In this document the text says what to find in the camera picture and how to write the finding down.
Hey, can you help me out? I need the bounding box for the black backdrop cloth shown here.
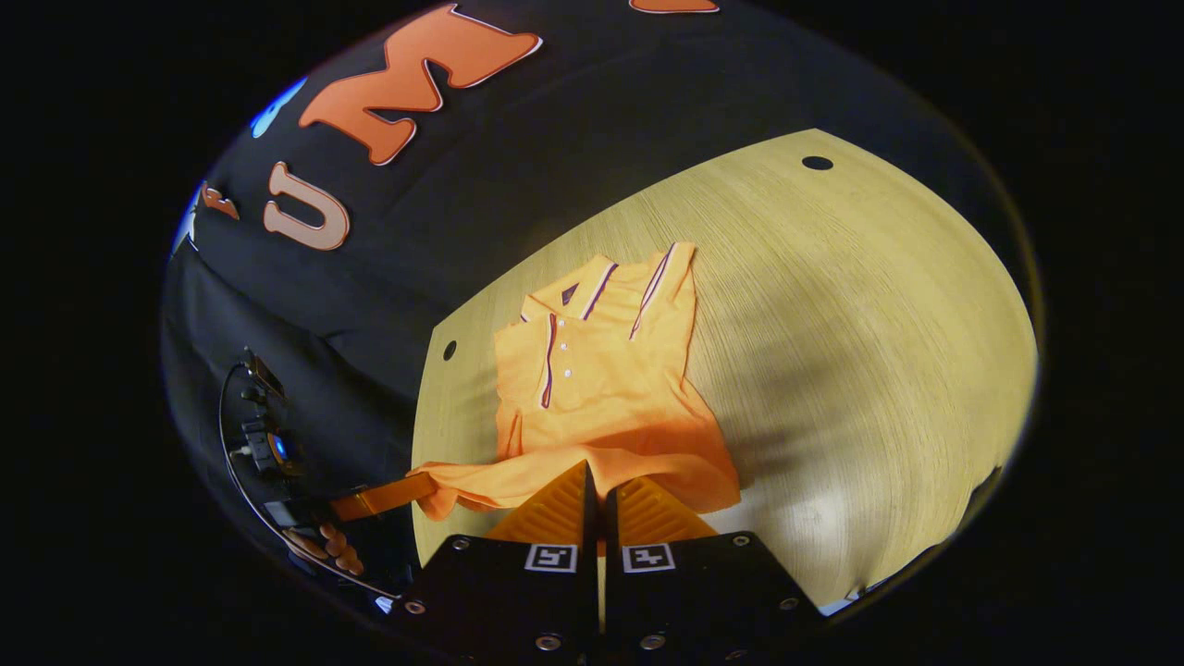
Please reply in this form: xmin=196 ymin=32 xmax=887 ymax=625
xmin=159 ymin=0 xmax=1028 ymax=602

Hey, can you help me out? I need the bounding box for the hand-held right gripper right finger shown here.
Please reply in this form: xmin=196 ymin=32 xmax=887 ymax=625
xmin=603 ymin=476 xmax=824 ymax=665

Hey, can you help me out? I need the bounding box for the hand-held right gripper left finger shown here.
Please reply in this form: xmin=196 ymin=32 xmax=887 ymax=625
xmin=393 ymin=460 xmax=600 ymax=665

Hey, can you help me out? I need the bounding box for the orange T-shirt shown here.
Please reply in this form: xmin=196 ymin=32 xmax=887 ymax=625
xmin=407 ymin=242 xmax=743 ymax=521

